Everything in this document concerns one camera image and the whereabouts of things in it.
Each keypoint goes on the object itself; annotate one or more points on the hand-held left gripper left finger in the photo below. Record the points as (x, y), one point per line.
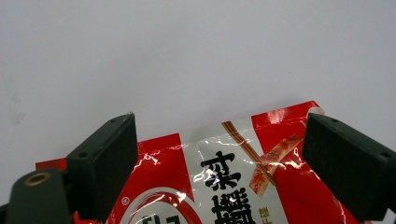
(106, 168)

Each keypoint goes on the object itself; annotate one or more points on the large red seasoning packet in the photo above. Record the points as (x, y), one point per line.
(218, 174)

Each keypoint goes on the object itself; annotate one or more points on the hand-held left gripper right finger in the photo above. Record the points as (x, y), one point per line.
(348, 165)

